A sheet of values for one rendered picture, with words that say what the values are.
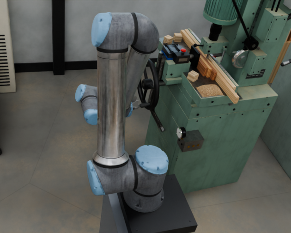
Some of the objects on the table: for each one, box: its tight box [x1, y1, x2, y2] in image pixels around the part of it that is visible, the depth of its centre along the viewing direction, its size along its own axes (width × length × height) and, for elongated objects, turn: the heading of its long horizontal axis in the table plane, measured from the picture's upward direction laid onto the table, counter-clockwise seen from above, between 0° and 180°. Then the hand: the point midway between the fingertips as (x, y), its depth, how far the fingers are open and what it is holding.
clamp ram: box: [189, 45, 200, 67], centre depth 209 cm, size 9×8×9 cm
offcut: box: [163, 35, 173, 45], centre depth 226 cm, size 4×4×4 cm
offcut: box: [173, 33, 182, 42], centre depth 229 cm, size 4×4×4 cm
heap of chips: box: [195, 84, 224, 97], centre depth 195 cm, size 8×12×3 cm
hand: (137, 107), depth 208 cm, fingers closed
